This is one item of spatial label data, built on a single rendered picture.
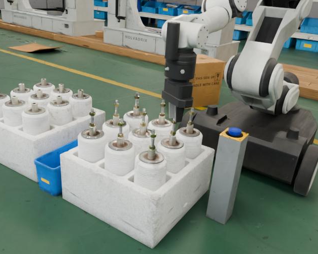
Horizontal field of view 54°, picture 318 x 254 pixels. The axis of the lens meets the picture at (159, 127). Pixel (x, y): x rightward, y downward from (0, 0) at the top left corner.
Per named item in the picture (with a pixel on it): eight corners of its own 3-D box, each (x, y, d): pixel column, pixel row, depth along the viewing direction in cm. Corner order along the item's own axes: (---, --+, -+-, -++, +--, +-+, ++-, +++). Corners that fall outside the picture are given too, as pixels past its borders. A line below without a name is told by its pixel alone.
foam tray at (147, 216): (130, 157, 141) (131, 120, 134) (208, 189, 122) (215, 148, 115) (62, 198, 111) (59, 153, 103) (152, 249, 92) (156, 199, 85)
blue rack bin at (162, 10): (170, 13, 655) (171, 3, 647) (186, 15, 636) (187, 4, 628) (156, 14, 617) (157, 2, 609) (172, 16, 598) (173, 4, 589)
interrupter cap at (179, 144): (155, 142, 101) (155, 140, 101) (172, 137, 106) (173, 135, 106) (170, 152, 96) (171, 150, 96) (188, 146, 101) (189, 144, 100)
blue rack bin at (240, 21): (231, 21, 589) (233, 9, 580) (251, 23, 569) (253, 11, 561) (220, 22, 551) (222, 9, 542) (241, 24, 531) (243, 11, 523)
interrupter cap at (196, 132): (187, 139, 105) (187, 137, 105) (174, 130, 111) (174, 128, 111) (204, 135, 109) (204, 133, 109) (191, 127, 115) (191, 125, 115)
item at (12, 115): (22, 137, 136) (18, 98, 129) (37, 143, 132) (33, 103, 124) (2, 144, 129) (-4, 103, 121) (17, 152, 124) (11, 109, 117)
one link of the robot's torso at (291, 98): (256, 98, 165) (261, 74, 160) (295, 108, 155) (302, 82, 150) (242, 108, 149) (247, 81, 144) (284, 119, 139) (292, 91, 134)
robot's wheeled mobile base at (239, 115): (235, 114, 195) (245, 61, 181) (325, 140, 169) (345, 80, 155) (182, 150, 146) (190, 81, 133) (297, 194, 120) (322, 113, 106)
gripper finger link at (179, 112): (173, 122, 95) (175, 103, 93) (181, 120, 97) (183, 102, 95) (176, 124, 94) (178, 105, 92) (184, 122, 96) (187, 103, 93)
